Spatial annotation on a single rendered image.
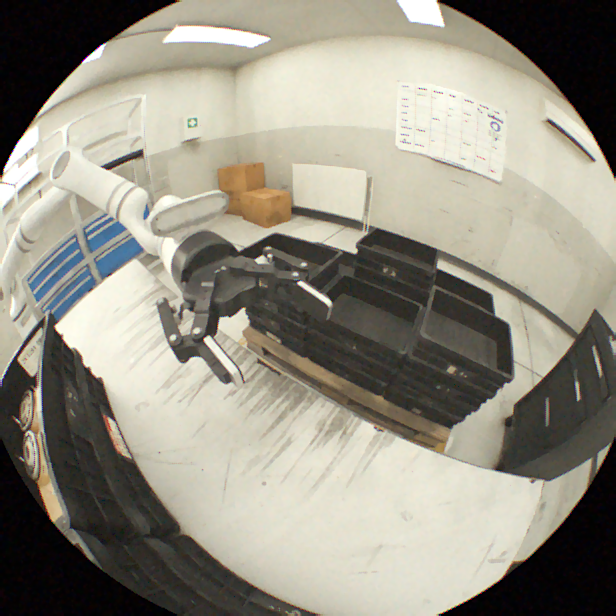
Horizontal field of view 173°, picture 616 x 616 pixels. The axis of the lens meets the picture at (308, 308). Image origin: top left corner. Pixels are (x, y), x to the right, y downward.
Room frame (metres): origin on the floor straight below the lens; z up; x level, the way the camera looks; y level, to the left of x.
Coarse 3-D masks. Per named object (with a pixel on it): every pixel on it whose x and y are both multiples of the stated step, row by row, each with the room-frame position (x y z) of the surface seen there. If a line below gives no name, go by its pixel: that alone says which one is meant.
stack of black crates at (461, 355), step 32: (448, 320) 0.53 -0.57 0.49; (480, 320) 0.47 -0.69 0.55; (416, 352) 0.38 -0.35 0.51; (448, 352) 0.32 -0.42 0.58; (480, 352) 0.36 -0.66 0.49; (512, 352) 0.27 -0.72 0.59; (416, 384) 0.33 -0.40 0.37; (448, 384) 0.28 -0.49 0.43; (480, 384) 0.22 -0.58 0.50; (448, 416) 0.21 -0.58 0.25
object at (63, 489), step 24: (48, 312) 0.12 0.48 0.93; (48, 336) 0.08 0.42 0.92; (48, 360) 0.04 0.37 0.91; (0, 384) -0.11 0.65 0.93; (48, 384) 0.01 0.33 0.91; (48, 408) -0.02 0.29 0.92; (0, 432) -0.19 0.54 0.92; (48, 432) -0.05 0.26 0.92; (48, 456) -0.07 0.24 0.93; (72, 504) -0.10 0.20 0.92; (72, 528) -0.13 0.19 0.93
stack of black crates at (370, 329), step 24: (336, 288) 0.78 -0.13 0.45; (360, 288) 0.79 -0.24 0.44; (384, 288) 0.74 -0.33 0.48; (336, 312) 0.70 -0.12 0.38; (360, 312) 0.70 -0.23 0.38; (384, 312) 0.70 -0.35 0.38; (408, 312) 0.65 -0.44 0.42; (312, 336) 0.61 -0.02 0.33; (336, 336) 0.55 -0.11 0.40; (360, 336) 0.48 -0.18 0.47; (384, 336) 0.56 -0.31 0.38; (408, 336) 0.53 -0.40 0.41; (312, 360) 0.60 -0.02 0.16; (336, 360) 0.53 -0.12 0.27; (360, 360) 0.48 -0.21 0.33; (384, 360) 0.43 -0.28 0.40; (360, 384) 0.46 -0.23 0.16; (384, 384) 0.40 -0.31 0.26
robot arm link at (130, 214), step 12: (132, 192) 0.30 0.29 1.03; (144, 192) 0.32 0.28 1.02; (120, 204) 0.28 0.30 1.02; (132, 204) 0.29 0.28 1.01; (144, 204) 0.32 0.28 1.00; (120, 216) 0.28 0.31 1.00; (132, 216) 0.28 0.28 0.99; (132, 228) 0.27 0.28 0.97; (144, 228) 0.28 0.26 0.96; (144, 240) 0.27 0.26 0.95; (156, 252) 0.28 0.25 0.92
